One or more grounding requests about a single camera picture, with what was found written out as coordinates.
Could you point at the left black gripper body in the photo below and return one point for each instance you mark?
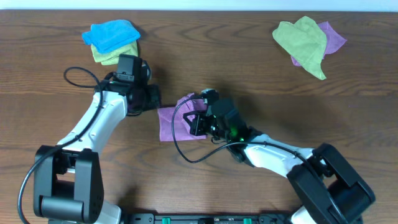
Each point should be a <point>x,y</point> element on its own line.
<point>153,96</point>

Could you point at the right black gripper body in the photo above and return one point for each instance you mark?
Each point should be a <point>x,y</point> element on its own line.
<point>208,127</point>

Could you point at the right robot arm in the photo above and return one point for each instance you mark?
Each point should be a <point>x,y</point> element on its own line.
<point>330,189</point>

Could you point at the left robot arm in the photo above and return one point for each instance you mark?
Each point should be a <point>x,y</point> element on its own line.
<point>68,185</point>

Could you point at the folded green cloth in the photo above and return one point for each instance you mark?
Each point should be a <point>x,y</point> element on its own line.
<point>112,57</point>

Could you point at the folded blue cloth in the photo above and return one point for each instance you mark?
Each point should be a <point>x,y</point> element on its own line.
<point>111,35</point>

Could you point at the crumpled green cloth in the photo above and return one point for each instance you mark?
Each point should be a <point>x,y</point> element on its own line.
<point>305,41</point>

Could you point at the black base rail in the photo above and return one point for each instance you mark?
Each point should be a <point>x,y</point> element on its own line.
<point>150,218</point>

